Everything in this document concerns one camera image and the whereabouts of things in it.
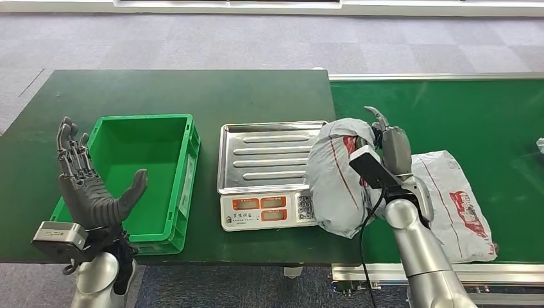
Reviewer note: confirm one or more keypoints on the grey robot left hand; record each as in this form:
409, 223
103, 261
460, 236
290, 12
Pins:
91, 200

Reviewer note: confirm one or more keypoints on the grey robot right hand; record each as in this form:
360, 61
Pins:
397, 148

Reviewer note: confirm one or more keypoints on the grey mailer package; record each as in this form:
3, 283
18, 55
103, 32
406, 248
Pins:
331, 183

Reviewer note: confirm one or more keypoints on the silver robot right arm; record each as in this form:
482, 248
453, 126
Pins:
420, 255

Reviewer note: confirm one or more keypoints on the green conveyor belt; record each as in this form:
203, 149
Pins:
467, 114

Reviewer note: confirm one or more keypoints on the grey mailer with seam line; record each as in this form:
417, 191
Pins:
446, 183

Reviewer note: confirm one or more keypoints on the green plastic crate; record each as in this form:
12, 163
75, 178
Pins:
161, 204

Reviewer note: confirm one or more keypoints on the steel scale tray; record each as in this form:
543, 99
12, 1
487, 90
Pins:
263, 144

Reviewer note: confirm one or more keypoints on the white window sill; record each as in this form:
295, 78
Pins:
382, 9

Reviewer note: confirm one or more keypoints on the grey mailer with red dot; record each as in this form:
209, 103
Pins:
540, 145

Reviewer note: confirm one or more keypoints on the white electronic scale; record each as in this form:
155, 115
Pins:
250, 221

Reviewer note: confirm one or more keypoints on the white table caster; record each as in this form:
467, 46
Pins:
293, 273

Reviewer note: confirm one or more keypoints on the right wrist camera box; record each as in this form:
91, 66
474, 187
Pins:
372, 170

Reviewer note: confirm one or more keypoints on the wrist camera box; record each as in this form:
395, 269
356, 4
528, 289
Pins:
372, 170
59, 236

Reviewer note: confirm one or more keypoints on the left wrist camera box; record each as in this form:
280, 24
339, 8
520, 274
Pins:
59, 236

